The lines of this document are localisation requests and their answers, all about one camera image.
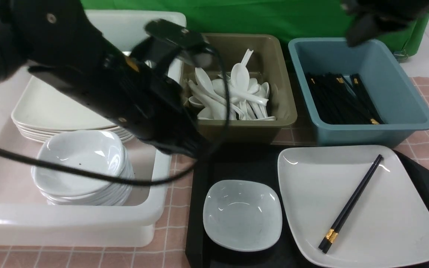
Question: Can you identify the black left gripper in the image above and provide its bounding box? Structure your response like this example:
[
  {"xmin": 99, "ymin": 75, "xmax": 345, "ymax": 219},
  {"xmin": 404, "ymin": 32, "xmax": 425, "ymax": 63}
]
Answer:
[{"xmin": 28, "ymin": 19, "xmax": 209, "ymax": 159}]

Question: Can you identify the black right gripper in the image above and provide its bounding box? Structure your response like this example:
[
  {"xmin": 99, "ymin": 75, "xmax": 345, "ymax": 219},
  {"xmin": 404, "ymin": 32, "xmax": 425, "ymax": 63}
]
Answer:
[{"xmin": 341, "ymin": 0, "xmax": 429, "ymax": 47}]

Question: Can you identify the small white square bowl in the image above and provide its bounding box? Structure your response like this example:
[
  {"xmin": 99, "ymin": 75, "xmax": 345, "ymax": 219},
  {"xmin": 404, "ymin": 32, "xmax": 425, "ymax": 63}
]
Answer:
[{"xmin": 203, "ymin": 180, "xmax": 283, "ymax": 252}]

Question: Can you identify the white square rice plate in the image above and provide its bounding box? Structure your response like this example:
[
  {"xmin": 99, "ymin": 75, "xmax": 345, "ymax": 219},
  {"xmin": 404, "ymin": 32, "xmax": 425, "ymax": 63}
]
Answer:
[{"xmin": 278, "ymin": 145, "xmax": 429, "ymax": 268}]

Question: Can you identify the black chopstick gold band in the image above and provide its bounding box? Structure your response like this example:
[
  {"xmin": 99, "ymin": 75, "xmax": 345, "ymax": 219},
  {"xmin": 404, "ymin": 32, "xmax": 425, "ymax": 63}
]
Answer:
[
  {"xmin": 317, "ymin": 154, "xmax": 384, "ymax": 254},
  {"xmin": 322, "ymin": 157, "xmax": 384, "ymax": 254}
]

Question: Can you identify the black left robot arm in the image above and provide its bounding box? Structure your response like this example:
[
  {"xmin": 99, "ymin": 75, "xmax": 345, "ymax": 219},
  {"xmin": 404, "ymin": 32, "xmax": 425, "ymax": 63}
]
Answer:
[{"xmin": 0, "ymin": 0, "xmax": 212, "ymax": 159}]

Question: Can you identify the stack of small white bowls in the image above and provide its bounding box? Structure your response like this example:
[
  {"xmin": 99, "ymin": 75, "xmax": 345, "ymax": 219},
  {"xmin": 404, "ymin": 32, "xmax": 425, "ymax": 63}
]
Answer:
[{"xmin": 31, "ymin": 130, "xmax": 134, "ymax": 206}]

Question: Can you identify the green backdrop cloth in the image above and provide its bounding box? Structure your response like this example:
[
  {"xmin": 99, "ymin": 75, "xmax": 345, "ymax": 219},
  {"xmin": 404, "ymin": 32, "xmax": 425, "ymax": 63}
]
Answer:
[{"xmin": 61, "ymin": 0, "xmax": 429, "ymax": 55}]

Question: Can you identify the pile of black chopsticks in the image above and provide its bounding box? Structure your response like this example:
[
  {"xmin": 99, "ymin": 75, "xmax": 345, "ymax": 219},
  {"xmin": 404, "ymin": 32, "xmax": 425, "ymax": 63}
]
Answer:
[{"xmin": 305, "ymin": 73, "xmax": 385, "ymax": 124}]

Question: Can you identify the blue plastic bin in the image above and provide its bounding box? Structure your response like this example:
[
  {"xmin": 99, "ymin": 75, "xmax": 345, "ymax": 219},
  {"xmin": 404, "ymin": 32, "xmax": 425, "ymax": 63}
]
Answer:
[{"xmin": 288, "ymin": 38, "xmax": 429, "ymax": 148}]

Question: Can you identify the stack of white square plates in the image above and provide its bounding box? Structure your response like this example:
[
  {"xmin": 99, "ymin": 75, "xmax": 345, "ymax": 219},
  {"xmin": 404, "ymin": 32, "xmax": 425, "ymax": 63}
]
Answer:
[{"xmin": 11, "ymin": 76, "xmax": 134, "ymax": 143}]

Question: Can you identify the pile of white soup spoons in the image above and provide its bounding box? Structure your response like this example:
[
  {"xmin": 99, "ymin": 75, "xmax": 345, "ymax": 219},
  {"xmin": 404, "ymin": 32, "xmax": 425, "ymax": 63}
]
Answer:
[{"xmin": 185, "ymin": 49, "xmax": 276, "ymax": 121}]

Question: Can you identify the olive green plastic bin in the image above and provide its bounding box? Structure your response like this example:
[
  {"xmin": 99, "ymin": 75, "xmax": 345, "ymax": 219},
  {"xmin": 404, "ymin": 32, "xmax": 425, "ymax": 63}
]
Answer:
[{"xmin": 181, "ymin": 33, "xmax": 298, "ymax": 144}]

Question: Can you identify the pink checkered tablecloth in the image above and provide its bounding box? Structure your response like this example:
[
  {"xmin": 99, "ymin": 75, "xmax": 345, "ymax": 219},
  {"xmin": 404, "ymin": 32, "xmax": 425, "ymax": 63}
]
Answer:
[{"xmin": 0, "ymin": 77, "xmax": 429, "ymax": 268}]

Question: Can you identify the large white plastic tub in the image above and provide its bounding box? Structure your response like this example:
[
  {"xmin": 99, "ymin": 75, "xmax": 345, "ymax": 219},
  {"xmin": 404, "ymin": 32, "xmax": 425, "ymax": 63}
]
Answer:
[{"xmin": 0, "ymin": 10, "xmax": 187, "ymax": 248}]

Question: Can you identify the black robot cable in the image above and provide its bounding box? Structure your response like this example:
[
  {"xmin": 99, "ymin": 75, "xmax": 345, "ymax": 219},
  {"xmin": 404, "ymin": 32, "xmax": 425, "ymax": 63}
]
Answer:
[{"xmin": 0, "ymin": 48, "xmax": 232, "ymax": 186}]

